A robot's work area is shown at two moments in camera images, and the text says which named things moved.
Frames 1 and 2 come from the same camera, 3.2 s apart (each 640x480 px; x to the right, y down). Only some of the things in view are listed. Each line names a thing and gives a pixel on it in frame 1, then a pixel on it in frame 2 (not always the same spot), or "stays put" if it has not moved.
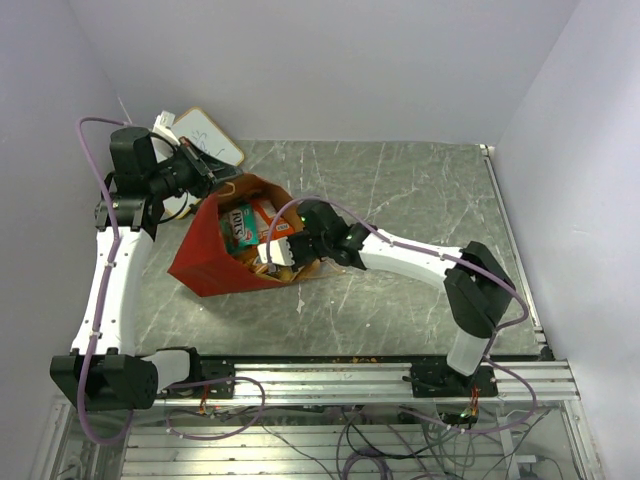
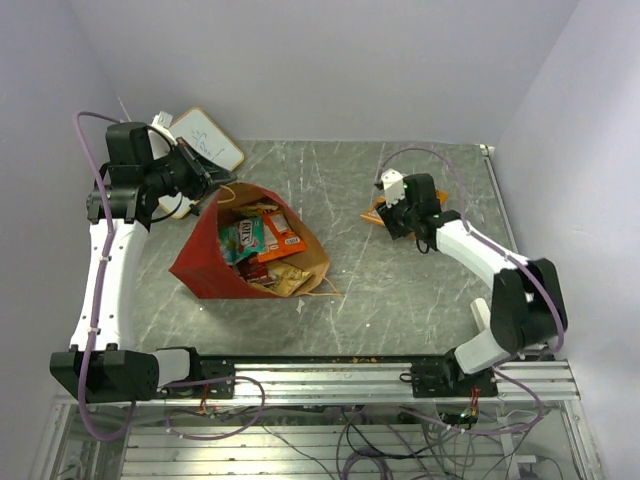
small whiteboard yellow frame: (194, 125) stays put
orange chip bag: (250, 255) → (373, 215)
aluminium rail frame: (341, 421) stays put
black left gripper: (204, 182) stays put
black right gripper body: (305, 248) → (398, 218)
